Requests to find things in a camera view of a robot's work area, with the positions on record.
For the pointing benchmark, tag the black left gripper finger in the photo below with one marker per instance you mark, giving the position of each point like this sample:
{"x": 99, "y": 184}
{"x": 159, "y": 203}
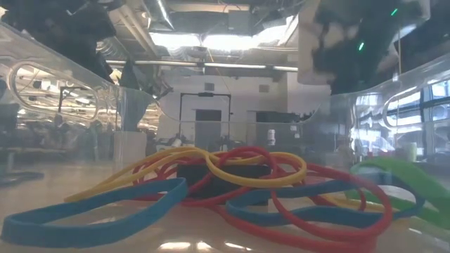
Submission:
{"x": 96, "y": 61}

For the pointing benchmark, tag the white shade table lamp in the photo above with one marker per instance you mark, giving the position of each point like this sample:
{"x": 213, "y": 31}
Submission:
{"x": 305, "y": 42}

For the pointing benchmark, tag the clear plastic bin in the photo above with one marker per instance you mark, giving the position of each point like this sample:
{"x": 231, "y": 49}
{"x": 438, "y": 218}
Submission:
{"x": 105, "y": 105}

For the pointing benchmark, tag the blue rubber band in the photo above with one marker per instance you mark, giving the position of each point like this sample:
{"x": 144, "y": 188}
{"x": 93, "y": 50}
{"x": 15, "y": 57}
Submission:
{"x": 70, "y": 239}

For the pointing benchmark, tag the silver ceiling pipe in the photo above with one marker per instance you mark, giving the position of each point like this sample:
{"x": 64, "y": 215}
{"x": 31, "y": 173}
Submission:
{"x": 211, "y": 65}

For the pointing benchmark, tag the thin yellow rubber band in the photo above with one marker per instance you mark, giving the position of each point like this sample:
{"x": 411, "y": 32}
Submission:
{"x": 246, "y": 182}

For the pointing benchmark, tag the thin teal rubber band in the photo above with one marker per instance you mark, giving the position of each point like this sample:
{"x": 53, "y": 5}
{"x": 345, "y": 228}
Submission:
{"x": 281, "y": 219}

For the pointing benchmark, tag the grey double door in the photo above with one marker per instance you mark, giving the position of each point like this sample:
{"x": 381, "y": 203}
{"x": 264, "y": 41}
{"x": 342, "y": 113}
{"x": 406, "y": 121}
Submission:
{"x": 207, "y": 133}

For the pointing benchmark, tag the white bottle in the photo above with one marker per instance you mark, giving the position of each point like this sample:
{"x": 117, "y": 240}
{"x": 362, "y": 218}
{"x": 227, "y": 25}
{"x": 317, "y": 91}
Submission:
{"x": 271, "y": 137}

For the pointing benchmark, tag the thin red rubber band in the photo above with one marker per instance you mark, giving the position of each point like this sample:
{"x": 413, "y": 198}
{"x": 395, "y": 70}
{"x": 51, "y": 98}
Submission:
{"x": 246, "y": 149}
{"x": 386, "y": 214}

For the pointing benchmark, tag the green rubber band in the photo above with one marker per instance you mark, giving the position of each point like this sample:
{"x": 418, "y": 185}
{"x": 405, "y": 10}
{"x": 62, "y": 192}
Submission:
{"x": 404, "y": 172}

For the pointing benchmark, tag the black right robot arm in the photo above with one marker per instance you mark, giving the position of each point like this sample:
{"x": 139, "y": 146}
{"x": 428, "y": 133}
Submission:
{"x": 351, "y": 70}

